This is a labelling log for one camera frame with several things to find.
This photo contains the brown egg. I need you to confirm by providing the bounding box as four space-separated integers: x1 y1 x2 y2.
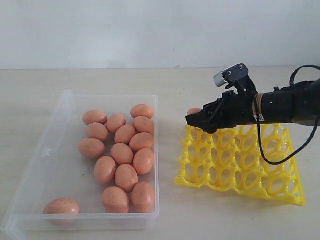
43 198 80 214
115 163 139 193
78 138 106 159
82 109 108 126
106 113 126 134
94 156 117 184
132 148 155 175
86 122 109 142
131 181 156 213
130 104 155 120
129 132 155 152
187 107 202 116
102 186 130 214
132 116 155 135
111 143 134 165
114 124 136 145

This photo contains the clear plastic storage box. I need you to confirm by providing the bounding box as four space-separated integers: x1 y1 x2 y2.
1 90 160 240

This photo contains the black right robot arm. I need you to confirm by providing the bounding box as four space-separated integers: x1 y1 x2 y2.
186 77 320 134

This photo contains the yellow plastic egg tray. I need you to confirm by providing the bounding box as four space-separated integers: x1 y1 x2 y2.
174 125 305 206

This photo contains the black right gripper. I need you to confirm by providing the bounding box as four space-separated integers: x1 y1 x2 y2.
185 91 257 134

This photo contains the black camera cable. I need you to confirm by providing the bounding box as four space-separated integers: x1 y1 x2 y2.
254 65 320 166

